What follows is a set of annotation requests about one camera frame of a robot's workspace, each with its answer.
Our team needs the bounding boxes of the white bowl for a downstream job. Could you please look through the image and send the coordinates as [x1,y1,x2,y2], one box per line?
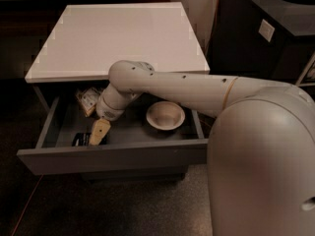
[146,101,185,131]

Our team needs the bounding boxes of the blue rxbar blueberry bar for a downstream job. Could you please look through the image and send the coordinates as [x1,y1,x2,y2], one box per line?
[72,133,107,147]

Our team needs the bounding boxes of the framed sign on bin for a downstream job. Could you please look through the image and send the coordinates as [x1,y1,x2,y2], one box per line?
[295,51,315,87]

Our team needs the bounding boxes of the grey drawer cabinet white top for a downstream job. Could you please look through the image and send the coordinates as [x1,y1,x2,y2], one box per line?
[26,2,210,179]

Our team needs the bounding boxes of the white label on bin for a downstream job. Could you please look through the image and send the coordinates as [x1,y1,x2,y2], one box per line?
[258,20,275,42]

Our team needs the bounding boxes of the grey top drawer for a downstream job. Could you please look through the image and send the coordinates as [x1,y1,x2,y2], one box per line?
[17,94,208,175]

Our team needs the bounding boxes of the black bin with round hole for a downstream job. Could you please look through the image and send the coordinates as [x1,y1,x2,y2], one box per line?
[207,0,315,83]

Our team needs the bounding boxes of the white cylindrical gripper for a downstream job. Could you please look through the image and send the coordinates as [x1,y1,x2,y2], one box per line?
[89,84,140,146]

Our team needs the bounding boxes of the orange cable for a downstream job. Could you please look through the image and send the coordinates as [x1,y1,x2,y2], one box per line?
[10,0,229,236]

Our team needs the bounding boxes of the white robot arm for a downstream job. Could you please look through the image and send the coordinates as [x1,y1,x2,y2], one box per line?
[96,60,315,236]

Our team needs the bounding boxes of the brown and white snack bag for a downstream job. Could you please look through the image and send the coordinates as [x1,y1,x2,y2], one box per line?
[75,88,100,117]

